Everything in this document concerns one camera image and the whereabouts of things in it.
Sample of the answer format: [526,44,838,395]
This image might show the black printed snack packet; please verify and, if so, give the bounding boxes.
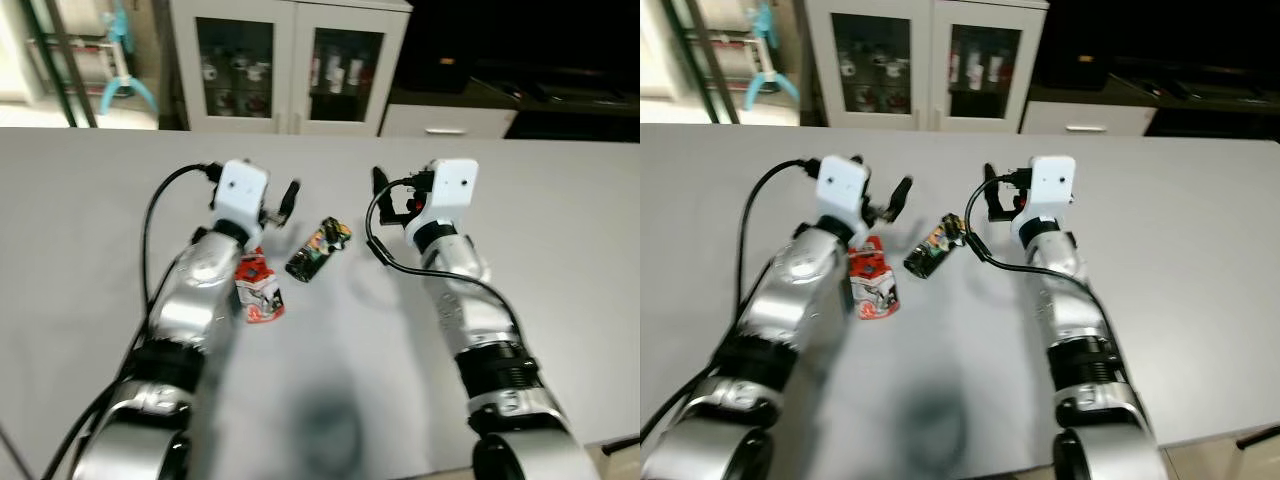
[903,212,966,279]
[285,217,353,284]

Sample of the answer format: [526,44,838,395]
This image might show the red white drink carton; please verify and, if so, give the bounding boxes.
[233,247,287,326]
[848,236,901,321]

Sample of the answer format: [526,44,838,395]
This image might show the white drawer unit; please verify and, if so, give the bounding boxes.
[380,103,519,138]
[1020,100,1159,136]

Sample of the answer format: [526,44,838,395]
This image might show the black box orange label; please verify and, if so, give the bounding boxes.
[1035,35,1113,91]
[398,40,479,96]

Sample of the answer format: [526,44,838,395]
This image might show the white glass door cabinet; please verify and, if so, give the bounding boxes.
[805,0,1049,133]
[168,0,413,137]

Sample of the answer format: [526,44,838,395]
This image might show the cyan grabber tool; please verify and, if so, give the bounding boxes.
[742,3,801,111]
[99,5,159,116]

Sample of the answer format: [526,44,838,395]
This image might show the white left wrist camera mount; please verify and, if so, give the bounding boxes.
[817,155,874,241]
[211,159,271,241]

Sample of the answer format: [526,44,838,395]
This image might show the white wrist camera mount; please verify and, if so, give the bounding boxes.
[1012,155,1077,233]
[211,159,271,241]
[418,158,480,233]
[817,155,874,241]

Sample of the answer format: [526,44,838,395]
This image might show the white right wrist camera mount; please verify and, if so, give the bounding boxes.
[1012,155,1077,233]
[418,158,480,233]

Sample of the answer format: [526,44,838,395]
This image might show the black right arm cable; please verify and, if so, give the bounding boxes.
[964,172,1126,351]
[364,176,525,341]

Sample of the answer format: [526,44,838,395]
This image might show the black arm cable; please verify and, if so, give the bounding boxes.
[964,172,1126,351]
[364,176,525,341]
[140,162,223,311]
[740,158,826,301]

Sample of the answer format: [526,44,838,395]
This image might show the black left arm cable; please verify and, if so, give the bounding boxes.
[740,158,826,301]
[140,162,223,311]

